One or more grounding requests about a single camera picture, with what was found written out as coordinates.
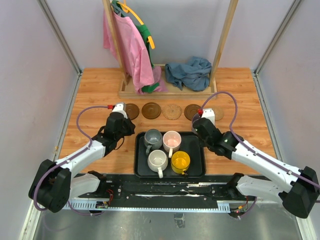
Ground blue crumpled cloth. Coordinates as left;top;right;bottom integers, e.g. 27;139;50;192
164;56;212;92

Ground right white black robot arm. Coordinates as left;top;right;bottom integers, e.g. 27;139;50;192
192;116;320;219

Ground white ceramic mug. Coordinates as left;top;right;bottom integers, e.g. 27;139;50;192
147;149;169;179

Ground pink ceramic mug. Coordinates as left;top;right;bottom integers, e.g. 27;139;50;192
162;131;182;159

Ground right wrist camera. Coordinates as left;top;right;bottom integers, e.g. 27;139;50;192
201;108;216;125

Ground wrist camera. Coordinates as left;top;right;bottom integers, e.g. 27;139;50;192
112;102;128;119
201;108;216;125

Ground woven rattan coaster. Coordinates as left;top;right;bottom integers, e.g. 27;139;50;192
162;103;182;120

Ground wooden clothes rack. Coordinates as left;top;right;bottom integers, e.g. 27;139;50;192
103;0;238;99

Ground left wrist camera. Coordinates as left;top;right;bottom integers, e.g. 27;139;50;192
112;102;128;119

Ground yellow glass mug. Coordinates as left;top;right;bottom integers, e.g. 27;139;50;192
171;151;191;176

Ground yellow clothes hanger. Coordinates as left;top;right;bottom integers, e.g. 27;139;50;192
118;0;156;50

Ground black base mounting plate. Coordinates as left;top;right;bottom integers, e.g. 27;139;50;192
77;178;257;200

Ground grey ceramic mug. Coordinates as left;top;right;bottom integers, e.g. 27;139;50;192
144;129;163;156

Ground pink shirt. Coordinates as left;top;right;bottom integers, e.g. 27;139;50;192
113;13;168;94

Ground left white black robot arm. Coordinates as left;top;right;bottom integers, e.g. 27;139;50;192
28;109;135;213

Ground green garment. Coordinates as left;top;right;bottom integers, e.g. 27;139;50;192
110;0;161;94

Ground grey slotted cable duct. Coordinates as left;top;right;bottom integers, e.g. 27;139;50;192
63;198;231;213

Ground brown wooden coaster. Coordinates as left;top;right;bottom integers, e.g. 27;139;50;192
141;102;162;120
184;104;201;121

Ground black plastic tray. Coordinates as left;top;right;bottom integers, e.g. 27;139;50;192
133;131;207;179

